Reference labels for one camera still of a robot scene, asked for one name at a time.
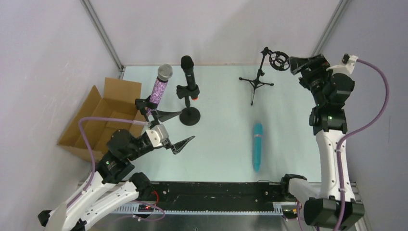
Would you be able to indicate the black round-base mic stand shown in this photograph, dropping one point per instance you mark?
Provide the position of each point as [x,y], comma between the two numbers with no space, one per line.
[143,105]

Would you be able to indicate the brown cardboard box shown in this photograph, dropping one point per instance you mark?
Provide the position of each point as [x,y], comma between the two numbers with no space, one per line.
[117,101]

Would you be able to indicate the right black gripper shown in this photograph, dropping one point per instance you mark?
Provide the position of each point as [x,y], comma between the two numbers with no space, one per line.
[306,70]

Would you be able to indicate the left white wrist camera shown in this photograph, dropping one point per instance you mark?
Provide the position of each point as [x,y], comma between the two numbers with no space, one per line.
[158,136]

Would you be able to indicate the teal blue microphone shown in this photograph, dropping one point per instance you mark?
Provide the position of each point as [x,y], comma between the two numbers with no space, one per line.
[257,146]

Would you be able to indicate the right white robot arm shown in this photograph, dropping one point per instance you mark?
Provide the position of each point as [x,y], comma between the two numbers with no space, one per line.
[333,205]

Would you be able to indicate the purple glitter microphone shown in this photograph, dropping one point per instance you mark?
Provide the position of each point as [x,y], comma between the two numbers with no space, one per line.
[164,73]

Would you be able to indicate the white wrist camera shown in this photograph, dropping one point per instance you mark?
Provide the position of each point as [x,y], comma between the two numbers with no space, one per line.
[346,65]
[158,136]

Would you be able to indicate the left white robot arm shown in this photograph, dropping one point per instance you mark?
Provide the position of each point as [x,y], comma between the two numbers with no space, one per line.
[89,204]

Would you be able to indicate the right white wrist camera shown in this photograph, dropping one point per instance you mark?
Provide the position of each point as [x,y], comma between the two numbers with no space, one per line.
[346,65]

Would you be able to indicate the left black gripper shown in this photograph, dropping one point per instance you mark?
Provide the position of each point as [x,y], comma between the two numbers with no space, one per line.
[148,124]

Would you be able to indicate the black orange-ring microphone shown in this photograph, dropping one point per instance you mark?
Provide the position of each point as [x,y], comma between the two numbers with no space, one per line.
[187,66]

